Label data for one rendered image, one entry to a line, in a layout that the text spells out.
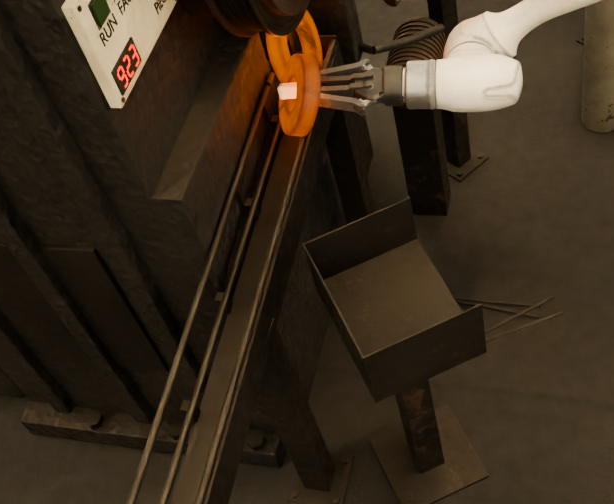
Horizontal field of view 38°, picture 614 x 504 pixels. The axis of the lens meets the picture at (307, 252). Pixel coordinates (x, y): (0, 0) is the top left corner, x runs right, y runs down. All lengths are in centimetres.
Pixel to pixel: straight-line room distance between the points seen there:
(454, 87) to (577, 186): 95
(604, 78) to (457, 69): 94
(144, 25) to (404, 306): 64
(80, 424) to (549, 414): 111
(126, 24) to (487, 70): 65
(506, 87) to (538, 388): 79
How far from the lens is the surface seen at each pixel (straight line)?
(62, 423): 232
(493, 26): 178
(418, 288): 159
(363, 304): 158
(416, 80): 166
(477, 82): 165
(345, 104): 168
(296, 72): 170
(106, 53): 133
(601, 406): 215
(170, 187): 149
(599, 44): 247
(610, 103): 260
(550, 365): 219
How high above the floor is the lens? 187
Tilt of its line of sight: 49 degrees down
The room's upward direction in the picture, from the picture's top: 18 degrees counter-clockwise
